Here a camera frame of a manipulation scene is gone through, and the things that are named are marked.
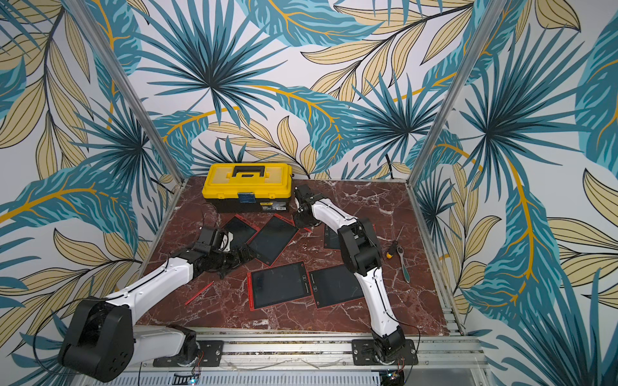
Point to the red stylus near left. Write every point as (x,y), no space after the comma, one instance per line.
(199,293)

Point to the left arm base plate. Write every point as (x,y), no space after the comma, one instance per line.
(202,353)

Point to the left aluminium corner post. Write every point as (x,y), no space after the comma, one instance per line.
(95,36)

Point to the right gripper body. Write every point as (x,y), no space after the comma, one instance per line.
(303,197)

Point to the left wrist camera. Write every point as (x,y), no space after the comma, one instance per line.
(227,241)

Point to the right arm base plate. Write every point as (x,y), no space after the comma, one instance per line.
(365,352)

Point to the yellow black toolbox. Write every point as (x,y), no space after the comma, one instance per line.
(249,187)

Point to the aluminium frame rail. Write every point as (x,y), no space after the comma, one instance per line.
(270,358)

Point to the aluminium corner post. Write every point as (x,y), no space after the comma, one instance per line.
(481,35)
(95,36)

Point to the ratchet wrench green handle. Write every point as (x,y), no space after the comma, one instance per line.
(405,272)

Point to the right aluminium corner post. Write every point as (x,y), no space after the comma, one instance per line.
(481,35)

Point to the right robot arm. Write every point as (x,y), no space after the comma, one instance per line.
(361,254)

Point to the screwdriver with black handle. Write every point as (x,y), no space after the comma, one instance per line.
(392,250)

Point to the writing tablet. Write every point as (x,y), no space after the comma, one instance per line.
(241,231)
(274,286)
(270,241)
(333,286)
(330,239)

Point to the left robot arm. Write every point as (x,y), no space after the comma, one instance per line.
(102,339)

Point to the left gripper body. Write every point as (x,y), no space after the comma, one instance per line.
(224,261)

